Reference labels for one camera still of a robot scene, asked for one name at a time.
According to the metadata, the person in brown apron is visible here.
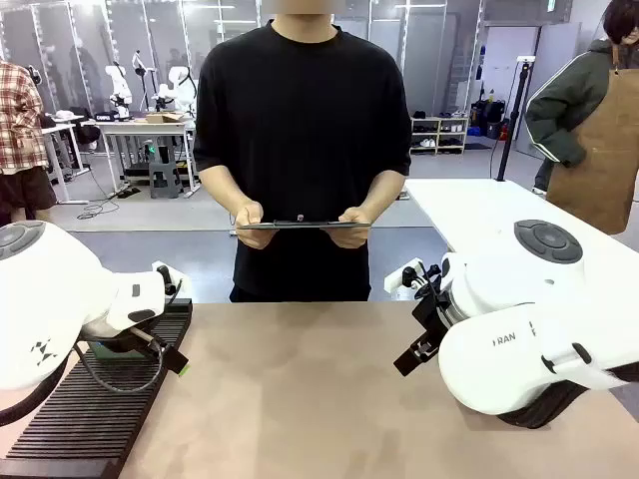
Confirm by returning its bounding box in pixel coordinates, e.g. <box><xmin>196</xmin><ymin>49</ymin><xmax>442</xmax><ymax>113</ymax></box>
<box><xmin>524</xmin><ymin>0</ymin><xmax>639</xmax><ymax>236</ymax></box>

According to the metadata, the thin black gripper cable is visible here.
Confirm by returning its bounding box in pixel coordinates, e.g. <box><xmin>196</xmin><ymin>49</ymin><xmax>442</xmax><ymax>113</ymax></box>
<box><xmin>73</xmin><ymin>328</ymin><xmax>167</xmax><ymax>394</ymax></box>
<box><xmin>417</xmin><ymin>260</ymin><xmax>451</xmax><ymax>313</ymax></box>

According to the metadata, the person in plaid shirt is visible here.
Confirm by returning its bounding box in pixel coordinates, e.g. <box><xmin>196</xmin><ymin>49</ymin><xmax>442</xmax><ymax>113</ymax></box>
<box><xmin>0</xmin><ymin>58</ymin><xmax>59</xmax><ymax>227</ymax></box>

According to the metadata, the person's left forearm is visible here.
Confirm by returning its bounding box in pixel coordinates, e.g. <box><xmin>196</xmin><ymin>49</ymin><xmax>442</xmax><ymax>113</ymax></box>
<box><xmin>357</xmin><ymin>169</ymin><xmax>408</xmax><ymax>216</ymax></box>

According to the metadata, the person's right hand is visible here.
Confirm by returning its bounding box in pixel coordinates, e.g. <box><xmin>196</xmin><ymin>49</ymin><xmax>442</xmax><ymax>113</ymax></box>
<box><xmin>234</xmin><ymin>200</ymin><xmax>274</xmax><ymax>250</ymax></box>

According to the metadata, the thin black left gripper cable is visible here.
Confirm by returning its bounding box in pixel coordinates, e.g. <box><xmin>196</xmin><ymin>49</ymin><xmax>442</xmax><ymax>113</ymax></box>
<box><xmin>73</xmin><ymin>328</ymin><xmax>167</xmax><ymax>394</ymax></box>

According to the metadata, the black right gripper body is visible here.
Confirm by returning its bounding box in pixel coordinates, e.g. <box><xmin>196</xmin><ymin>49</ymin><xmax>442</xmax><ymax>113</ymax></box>
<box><xmin>411</xmin><ymin>282</ymin><xmax>453</xmax><ymax>348</ymax></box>

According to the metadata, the black clipboard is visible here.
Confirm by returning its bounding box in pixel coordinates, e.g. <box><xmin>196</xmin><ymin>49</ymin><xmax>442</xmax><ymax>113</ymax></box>
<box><xmin>235</xmin><ymin>214</ymin><xmax>373</xmax><ymax>232</ymax></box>

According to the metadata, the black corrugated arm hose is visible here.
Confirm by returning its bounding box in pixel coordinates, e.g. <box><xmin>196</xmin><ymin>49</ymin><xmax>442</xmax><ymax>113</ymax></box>
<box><xmin>496</xmin><ymin>361</ymin><xmax>639</xmax><ymax>431</ymax></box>
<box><xmin>0</xmin><ymin>343</ymin><xmax>77</xmax><ymax>428</ymax></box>

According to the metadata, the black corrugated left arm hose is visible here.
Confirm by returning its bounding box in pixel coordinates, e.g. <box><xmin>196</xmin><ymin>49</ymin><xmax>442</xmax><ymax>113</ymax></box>
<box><xmin>0</xmin><ymin>343</ymin><xmax>77</xmax><ymax>428</ymax></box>

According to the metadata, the white shoe rack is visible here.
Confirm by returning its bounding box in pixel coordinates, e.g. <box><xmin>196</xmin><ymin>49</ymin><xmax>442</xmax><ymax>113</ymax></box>
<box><xmin>409</xmin><ymin>115</ymin><xmax>471</xmax><ymax>156</ymax></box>

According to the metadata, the thin black right gripper cable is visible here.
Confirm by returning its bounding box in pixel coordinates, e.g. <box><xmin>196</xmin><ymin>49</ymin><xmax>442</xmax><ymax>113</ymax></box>
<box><xmin>417</xmin><ymin>260</ymin><xmax>451</xmax><ymax>313</ymax></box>

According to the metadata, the grey step stool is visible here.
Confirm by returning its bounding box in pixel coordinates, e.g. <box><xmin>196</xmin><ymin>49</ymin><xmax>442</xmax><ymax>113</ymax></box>
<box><xmin>148</xmin><ymin>160</ymin><xmax>181</xmax><ymax>201</ymax></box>

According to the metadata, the black slotted PCB rack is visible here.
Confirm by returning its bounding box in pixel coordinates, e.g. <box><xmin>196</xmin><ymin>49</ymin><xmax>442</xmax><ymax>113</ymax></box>
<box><xmin>0</xmin><ymin>297</ymin><xmax>195</xmax><ymax>479</ymax></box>

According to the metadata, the small white background desk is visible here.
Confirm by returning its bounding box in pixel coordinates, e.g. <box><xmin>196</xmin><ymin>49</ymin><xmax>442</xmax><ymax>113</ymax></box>
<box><xmin>41</xmin><ymin>116</ymin><xmax>92</xmax><ymax>205</ymax></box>

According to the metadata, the person in black T-shirt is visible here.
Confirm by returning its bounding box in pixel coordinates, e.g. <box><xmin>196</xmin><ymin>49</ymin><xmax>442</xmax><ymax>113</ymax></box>
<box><xmin>192</xmin><ymin>0</ymin><xmax>413</xmax><ymax>304</ymax></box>

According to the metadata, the black tripod pole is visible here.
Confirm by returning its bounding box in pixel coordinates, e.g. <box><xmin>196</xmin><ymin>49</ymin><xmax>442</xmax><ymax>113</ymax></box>
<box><xmin>495</xmin><ymin>55</ymin><xmax>536</xmax><ymax>183</ymax></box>

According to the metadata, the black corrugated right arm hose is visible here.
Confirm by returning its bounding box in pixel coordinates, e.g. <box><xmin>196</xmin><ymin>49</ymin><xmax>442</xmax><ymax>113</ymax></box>
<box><xmin>496</xmin><ymin>361</ymin><xmax>639</xmax><ymax>431</ymax></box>

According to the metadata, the person's left hand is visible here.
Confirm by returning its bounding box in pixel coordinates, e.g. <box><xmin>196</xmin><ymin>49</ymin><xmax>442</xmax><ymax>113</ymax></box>
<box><xmin>329</xmin><ymin>206</ymin><xmax>373</xmax><ymax>249</ymax></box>

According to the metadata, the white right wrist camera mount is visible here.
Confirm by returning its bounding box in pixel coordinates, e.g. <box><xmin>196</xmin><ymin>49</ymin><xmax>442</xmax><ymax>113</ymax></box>
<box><xmin>383</xmin><ymin>256</ymin><xmax>426</xmax><ymax>293</ymax></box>

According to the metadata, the person's right forearm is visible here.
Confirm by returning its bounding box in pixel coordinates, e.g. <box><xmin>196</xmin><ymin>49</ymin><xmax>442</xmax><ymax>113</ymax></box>
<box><xmin>199</xmin><ymin>162</ymin><xmax>262</xmax><ymax>216</ymax></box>

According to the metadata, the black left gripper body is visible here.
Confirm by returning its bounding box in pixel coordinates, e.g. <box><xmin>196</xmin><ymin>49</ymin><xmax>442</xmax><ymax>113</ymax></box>
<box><xmin>81</xmin><ymin>321</ymin><xmax>167</xmax><ymax>359</ymax></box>

